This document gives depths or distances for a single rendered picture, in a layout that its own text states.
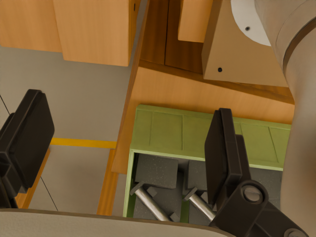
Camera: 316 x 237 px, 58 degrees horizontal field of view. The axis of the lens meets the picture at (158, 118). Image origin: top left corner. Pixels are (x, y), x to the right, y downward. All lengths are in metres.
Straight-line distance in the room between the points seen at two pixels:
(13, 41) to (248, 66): 0.49
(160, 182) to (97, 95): 1.14
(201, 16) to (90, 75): 1.31
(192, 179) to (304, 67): 0.68
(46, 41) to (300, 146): 0.53
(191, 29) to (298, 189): 0.43
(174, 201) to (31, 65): 1.30
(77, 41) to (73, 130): 1.68
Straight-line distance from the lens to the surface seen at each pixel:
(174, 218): 0.91
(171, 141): 0.76
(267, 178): 1.01
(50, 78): 1.95
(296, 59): 0.32
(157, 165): 0.92
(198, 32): 0.63
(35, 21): 0.64
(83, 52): 0.62
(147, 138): 0.75
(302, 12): 0.35
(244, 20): 0.52
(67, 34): 0.61
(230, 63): 0.57
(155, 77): 0.77
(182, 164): 0.96
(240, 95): 0.82
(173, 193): 0.97
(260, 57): 0.57
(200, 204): 0.93
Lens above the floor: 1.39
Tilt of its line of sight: 44 degrees down
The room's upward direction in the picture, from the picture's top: 175 degrees counter-clockwise
